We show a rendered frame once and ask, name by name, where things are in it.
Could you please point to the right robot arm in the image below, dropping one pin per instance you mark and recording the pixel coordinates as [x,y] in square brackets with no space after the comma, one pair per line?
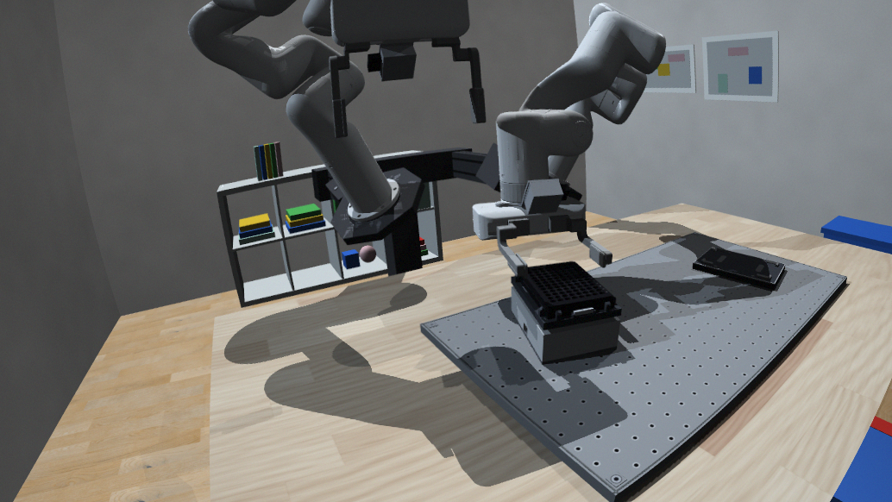
[279,71]

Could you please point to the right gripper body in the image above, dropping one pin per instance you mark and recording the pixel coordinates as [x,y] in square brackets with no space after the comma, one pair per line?
[397,21]

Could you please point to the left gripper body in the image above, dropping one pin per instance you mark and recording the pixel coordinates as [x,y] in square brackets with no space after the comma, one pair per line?
[488,216]

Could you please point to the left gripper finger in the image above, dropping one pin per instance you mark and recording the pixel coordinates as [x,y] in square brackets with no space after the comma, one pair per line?
[514,261]
[597,253]

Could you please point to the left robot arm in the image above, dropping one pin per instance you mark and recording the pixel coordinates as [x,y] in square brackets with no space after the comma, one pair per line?
[526,139]

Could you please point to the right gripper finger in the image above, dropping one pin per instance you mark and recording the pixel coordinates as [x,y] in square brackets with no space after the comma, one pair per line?
[340,63]
[476,93]

